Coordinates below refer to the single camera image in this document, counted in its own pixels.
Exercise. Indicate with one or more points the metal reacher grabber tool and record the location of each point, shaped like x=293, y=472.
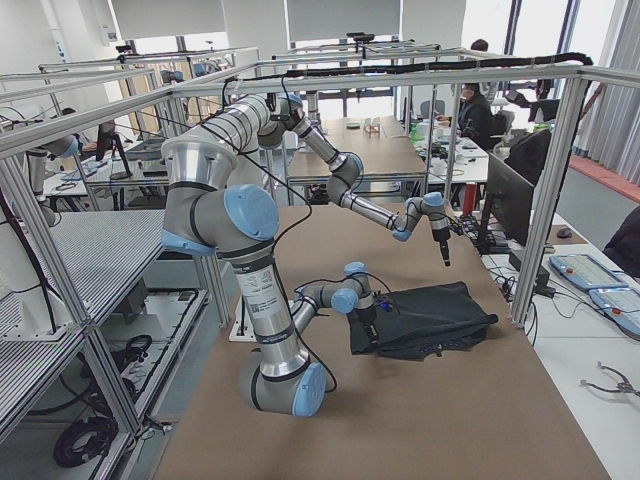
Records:
x=621, y=386

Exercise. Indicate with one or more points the black monitor on desk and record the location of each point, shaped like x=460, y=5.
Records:
x=508, y=198

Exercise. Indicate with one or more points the seated person at desk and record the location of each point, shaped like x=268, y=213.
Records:
x=475, y=119

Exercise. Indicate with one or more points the blue grey teach pendant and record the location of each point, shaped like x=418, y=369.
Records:
x=585, y=272

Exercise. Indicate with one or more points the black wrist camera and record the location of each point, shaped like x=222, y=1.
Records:
x=385, y=303

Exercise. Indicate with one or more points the black printed t-shirt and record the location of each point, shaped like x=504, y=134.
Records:
x=426, y=320

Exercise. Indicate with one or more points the aluminium cage frame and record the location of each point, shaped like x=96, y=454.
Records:
x=346, y=168

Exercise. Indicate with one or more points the red bottle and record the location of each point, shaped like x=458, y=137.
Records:
x=469, y=199

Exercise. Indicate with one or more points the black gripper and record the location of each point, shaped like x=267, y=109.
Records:
x=441, y=243
x=368, y=316

